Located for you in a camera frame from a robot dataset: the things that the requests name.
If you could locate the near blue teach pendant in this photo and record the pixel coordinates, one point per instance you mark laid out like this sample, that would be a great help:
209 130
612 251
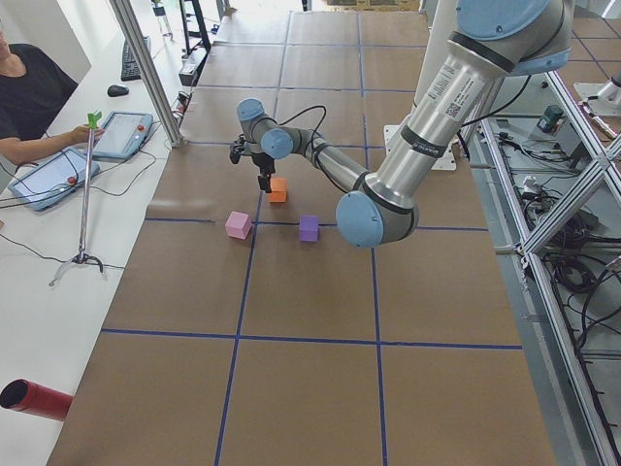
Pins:
51 181

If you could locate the seated person black shirt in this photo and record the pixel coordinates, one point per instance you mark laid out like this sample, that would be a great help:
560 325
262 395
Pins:
34 89

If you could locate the black keyboard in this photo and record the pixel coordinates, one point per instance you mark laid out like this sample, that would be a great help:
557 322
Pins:
130 70

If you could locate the white camera pillar with base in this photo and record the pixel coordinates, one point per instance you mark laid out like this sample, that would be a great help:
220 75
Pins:
456 70

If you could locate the black computer mouse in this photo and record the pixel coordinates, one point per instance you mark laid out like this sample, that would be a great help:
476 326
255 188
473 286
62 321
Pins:
117 90

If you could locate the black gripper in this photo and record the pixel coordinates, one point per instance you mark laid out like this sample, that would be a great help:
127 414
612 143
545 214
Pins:
265 165

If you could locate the blue teach pendant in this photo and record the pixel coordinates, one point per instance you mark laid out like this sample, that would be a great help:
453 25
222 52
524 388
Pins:
51 181
124 133

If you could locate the reacher grabber tool green handle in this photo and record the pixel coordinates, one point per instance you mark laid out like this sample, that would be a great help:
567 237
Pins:
82 257

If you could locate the pink foam cube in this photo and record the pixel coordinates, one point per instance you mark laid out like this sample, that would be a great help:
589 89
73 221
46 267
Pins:
238 225

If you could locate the red cylinder tube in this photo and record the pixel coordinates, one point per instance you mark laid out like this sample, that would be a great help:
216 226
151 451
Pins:
37 400

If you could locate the aluminium frame post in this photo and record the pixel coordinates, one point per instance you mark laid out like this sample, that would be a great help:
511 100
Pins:
132 32

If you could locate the purple foam cube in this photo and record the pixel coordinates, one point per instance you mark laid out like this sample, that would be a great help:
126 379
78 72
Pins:
309 228

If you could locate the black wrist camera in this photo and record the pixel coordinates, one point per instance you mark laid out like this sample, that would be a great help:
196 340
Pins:
239 148

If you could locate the far blue teach pendant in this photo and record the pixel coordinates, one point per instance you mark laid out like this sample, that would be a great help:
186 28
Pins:
124 133

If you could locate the orange foam cube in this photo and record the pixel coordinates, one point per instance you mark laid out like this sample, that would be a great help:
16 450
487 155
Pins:
278 193

